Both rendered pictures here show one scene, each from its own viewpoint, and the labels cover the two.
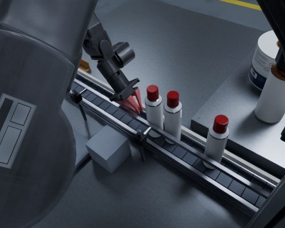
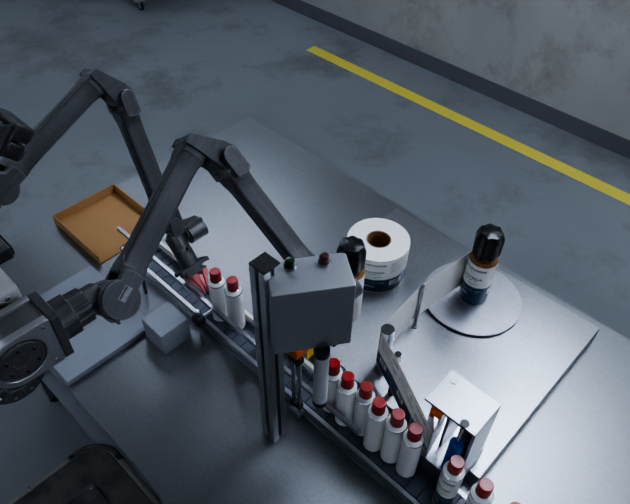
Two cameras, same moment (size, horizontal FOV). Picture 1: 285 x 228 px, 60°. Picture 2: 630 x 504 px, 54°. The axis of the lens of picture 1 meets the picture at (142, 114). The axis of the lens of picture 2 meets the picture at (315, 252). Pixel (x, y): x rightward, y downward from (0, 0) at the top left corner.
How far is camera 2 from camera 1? 1.11 m
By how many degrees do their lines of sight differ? 5
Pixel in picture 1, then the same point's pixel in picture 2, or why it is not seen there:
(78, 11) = (147, 258)
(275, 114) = not seen: hidden behind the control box
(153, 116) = (215, 297)
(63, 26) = (142, 263)
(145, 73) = (231, 243)
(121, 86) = (187, 263)
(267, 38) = (360, 227)
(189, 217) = (235, 402)
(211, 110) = not seen: hidden behind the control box
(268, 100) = not seen: hidden behind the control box
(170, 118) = (229, 302)
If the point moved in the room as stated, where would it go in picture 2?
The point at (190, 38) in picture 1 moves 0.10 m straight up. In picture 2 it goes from (302, 202) to (302, 181)
